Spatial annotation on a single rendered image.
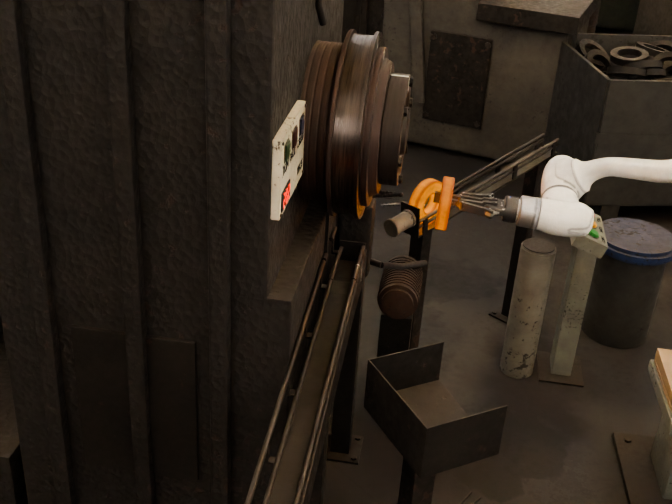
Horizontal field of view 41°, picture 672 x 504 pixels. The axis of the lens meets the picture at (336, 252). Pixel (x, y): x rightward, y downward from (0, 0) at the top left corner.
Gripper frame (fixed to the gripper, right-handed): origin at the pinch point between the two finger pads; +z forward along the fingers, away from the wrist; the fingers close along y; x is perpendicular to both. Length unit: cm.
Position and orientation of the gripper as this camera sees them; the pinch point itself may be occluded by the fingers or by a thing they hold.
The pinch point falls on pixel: (446, 198)
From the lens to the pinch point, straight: 258.0
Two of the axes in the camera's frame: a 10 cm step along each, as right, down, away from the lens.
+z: -9.8, -1.7, 0.9
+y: 1.6, -4.6, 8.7
